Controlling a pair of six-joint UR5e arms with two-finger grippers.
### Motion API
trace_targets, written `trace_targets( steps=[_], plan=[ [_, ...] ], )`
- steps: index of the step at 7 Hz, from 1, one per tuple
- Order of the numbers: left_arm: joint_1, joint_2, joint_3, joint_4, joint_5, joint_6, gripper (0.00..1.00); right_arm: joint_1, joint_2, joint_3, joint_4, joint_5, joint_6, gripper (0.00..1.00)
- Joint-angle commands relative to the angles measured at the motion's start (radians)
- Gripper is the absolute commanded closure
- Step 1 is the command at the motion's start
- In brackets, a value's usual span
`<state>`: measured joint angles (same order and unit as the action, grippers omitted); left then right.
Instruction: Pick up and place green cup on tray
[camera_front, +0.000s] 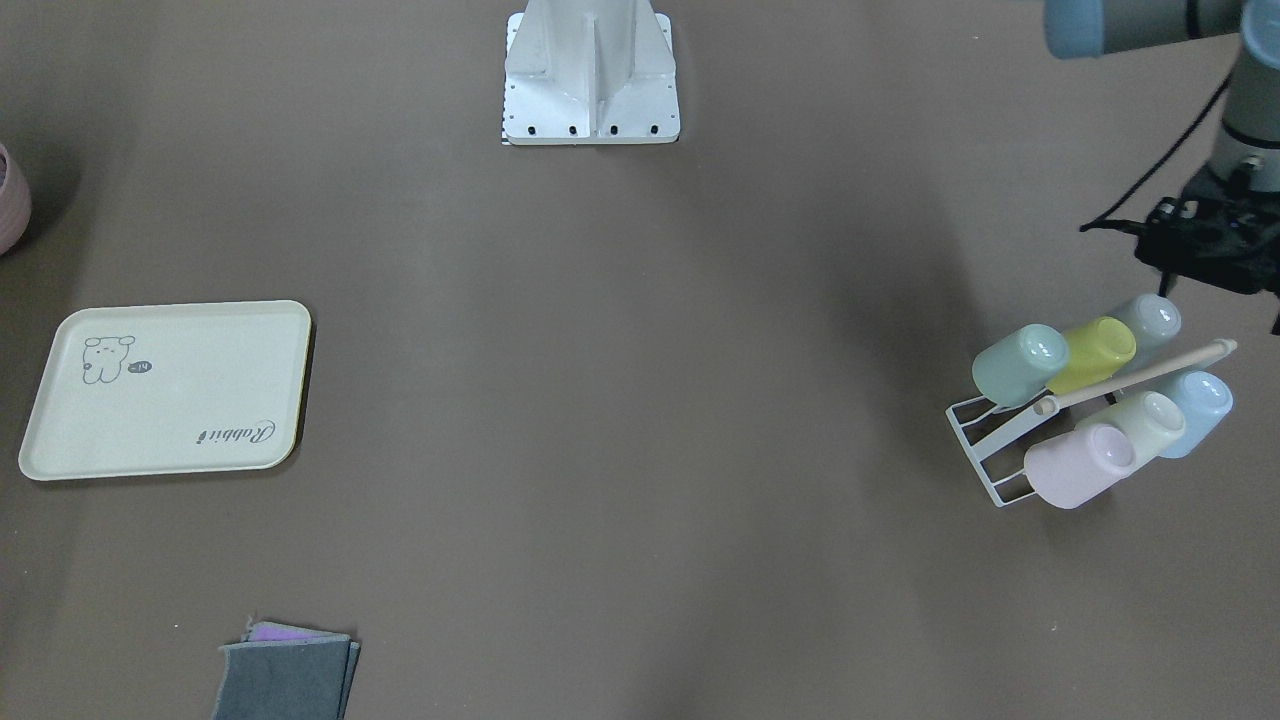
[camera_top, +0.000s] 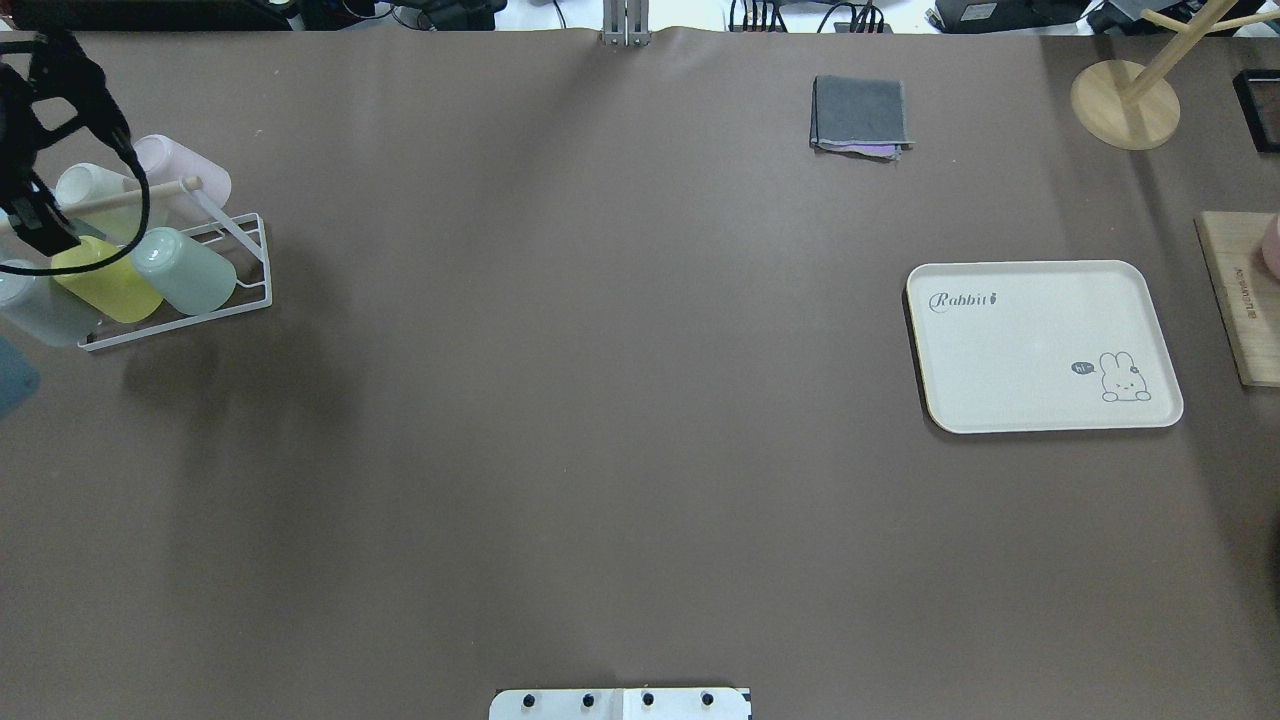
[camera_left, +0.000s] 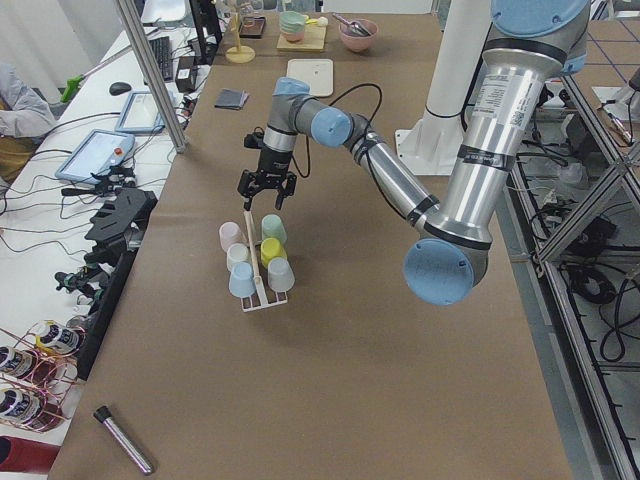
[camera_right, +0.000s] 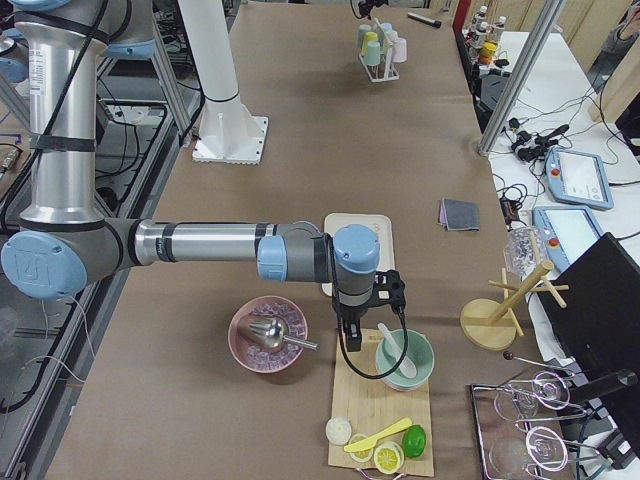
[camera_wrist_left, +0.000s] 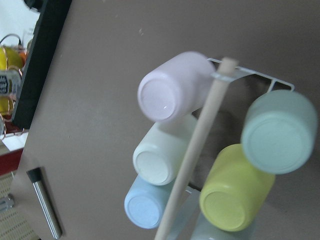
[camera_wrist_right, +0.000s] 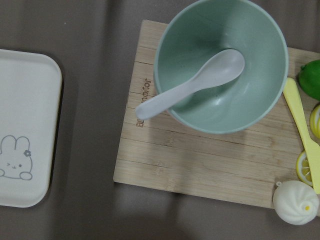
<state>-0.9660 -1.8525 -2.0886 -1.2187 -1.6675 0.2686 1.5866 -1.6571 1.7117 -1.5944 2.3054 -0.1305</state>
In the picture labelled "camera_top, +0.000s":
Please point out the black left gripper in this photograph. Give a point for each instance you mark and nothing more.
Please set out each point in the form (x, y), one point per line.
(8, 128)

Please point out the white wire cup rack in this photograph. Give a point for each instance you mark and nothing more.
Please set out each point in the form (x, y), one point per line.
(241, 240)

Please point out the cream plastic cup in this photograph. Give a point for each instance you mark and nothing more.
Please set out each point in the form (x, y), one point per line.
(87, 182)

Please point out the black framed tray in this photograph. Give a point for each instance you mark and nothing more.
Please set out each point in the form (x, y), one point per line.
(1258, 94)

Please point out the pink plastic cup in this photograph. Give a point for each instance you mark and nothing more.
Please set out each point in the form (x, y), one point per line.
(164, 160)

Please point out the white rabbit tray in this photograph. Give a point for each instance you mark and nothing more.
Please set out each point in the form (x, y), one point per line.
(1023, 346)

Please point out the aluminium frame post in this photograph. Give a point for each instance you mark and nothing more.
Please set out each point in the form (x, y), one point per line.
(625, 23)

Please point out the green plastic cup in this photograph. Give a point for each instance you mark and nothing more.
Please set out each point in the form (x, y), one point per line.
(194, 279)

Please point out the grey plastic cup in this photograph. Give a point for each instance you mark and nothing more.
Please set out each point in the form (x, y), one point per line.
(43, 308)

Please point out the yellow plastic cup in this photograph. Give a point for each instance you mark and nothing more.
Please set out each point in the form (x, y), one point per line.
(117, 290)

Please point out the folded grey cloth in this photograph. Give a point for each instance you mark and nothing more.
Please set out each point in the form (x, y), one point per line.
(858, 116)

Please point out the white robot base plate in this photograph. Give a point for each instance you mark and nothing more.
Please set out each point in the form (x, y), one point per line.
(623, 703)

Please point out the bamboo cutting board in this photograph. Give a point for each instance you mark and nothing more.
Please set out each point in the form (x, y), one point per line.
(1236, 246)

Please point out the wooden mug tree stand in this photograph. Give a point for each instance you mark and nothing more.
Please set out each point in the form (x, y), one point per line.
(1131, 106)

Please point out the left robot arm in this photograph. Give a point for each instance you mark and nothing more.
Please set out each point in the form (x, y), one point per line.
(58, 68)

